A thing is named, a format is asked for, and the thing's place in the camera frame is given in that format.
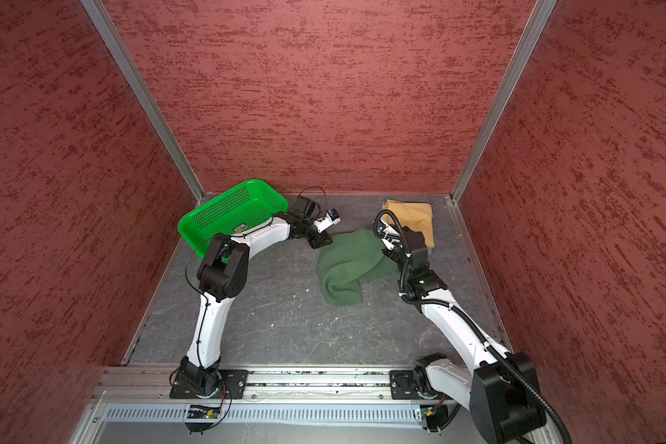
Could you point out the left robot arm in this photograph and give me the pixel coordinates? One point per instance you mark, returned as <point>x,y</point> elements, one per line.
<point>227,236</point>

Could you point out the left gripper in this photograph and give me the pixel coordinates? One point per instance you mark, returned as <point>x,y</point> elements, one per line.
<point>320,240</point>

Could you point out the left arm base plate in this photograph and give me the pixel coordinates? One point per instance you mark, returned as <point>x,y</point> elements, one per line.
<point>231,383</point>

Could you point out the yellow skirt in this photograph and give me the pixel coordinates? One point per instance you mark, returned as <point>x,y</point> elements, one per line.
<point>416,216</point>

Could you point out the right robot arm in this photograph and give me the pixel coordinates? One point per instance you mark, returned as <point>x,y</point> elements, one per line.
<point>498,388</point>

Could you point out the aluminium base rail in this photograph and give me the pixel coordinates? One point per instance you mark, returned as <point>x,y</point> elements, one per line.
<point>265,384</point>

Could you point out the green plastic basket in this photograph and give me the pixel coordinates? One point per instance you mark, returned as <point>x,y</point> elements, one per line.
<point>243,207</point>

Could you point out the dark green skirt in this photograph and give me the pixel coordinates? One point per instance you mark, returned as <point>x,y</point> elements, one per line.
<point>350,259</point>

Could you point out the left aluminium corner post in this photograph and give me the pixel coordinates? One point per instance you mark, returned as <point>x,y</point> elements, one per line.
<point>108,32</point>

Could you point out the aluminium corner post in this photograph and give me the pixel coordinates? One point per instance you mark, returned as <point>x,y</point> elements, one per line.
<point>534,28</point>
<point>108,32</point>

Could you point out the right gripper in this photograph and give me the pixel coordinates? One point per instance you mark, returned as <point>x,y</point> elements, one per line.
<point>389,253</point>

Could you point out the right aluminium corner post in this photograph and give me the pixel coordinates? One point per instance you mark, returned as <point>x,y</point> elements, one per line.
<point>534,28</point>

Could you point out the white slotted cable duct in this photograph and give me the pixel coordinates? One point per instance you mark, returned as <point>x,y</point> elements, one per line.
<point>366,415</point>

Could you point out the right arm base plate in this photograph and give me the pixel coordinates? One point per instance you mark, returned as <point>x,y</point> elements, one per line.
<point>404,385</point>

